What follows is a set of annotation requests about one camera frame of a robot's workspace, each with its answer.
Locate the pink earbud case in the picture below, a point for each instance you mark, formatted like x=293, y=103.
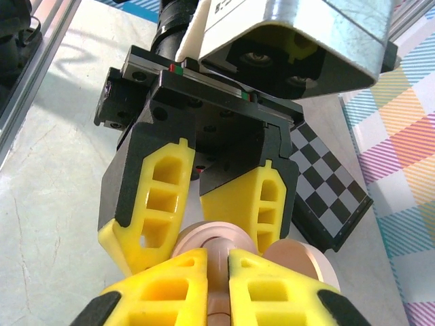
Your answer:
x=292, y=258

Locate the aluminium corner post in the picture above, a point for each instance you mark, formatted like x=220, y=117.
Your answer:
x=414, y=13

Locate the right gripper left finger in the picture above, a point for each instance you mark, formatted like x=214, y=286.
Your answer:
x=153, y=299

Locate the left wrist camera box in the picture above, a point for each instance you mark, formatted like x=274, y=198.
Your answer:
x=306, y=34

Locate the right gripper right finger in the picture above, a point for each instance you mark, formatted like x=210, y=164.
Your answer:
x=278, y=299

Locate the black grey folding chessboard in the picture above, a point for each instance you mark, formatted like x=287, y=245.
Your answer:
x=333, y=190

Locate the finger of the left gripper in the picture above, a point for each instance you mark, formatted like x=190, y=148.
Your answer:
x=136, y=190
x=272, y=190

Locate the aluminium frame rail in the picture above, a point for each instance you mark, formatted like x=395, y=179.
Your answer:
x=34, y=78

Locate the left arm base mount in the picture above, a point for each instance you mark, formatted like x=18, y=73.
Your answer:
x=13, y=51

